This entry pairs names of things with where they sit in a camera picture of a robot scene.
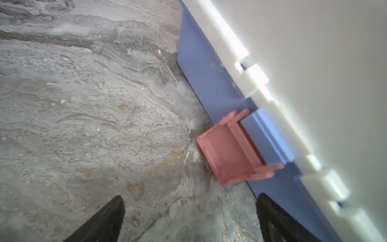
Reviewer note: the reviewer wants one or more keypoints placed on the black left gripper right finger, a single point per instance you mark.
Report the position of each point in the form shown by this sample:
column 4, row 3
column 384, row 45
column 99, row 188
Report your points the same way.
column 279, row 226

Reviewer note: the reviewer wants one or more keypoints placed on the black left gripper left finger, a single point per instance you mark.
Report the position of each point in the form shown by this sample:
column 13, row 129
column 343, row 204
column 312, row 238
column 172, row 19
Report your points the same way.
column 104, row 226

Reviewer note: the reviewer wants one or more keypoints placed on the white and blue tool box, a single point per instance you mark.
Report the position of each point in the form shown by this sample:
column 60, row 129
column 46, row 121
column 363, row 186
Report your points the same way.
column 314, row 76

